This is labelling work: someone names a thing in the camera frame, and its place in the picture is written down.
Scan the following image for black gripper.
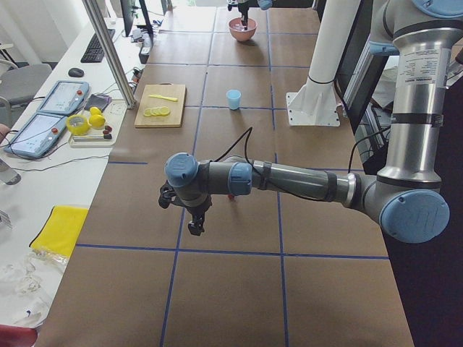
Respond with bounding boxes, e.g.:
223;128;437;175
237;0;250;30
171;194;212;235

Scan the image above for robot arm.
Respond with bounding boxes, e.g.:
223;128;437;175
158;1;462;243
226;0;273;29

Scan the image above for ice cubes in bowl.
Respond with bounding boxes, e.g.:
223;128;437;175
229;20;255;32

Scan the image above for light blue cup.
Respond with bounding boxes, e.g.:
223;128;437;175
226;89;242;110

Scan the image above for pink bowl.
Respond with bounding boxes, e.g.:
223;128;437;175
228;17;258;42

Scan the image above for yellow plastic knife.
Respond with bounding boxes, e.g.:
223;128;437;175
148;94;179;102

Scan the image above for wooden cutting board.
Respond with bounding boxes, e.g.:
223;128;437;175
134;84;186;128

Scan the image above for black monitor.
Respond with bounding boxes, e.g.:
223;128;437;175
120;0;153;37

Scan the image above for white tray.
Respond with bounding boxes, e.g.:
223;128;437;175
68;99;127;148

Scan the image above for yellow cloth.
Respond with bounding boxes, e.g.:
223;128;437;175
29;205;88;258

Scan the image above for black keyboard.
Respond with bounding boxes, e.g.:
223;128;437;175
80;34;104;64

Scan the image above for yellow tape roll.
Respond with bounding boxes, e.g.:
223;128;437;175
66;114;90;136

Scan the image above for clear plastic bag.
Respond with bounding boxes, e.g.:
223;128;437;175
1;250;69;328

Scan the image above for black computer mouse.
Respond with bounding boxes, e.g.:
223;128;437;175
68;67;85;78

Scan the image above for blue teach pendant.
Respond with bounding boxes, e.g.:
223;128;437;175
4;111;67;158
38;80;90;116

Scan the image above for grey office chair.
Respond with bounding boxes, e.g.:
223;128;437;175
1;59;52;126

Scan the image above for white camera stand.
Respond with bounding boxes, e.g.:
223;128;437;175
286;0;361;127

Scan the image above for aluminium frame post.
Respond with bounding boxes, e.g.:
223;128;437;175
82;0;136;109

